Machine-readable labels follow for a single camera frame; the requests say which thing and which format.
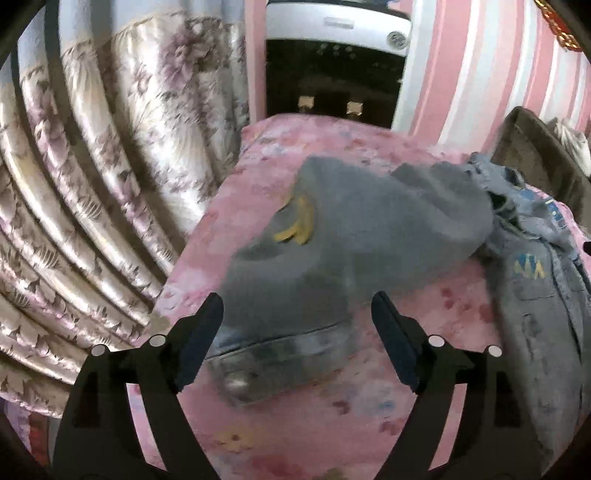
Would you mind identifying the blue denim jacket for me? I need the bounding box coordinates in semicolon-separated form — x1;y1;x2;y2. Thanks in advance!
207;154;590;464

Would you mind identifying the pink floral bed sheet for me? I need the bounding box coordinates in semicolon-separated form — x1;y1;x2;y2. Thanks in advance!
126;113;591;480

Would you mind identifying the dark brown blanket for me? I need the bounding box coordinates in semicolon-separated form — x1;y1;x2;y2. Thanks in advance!
492;106;590;229

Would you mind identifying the white cloth bundle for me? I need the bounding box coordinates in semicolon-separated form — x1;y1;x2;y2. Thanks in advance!
548;117;591;178

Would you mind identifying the floral beige curtain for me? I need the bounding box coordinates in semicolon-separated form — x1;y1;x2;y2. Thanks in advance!
1;1;249;417

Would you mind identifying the white and black appliance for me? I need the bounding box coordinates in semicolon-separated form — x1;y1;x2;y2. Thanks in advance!
266;1;412;128

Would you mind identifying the red gold wall ornament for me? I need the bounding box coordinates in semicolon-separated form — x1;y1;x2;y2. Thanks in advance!
535;0;583;52

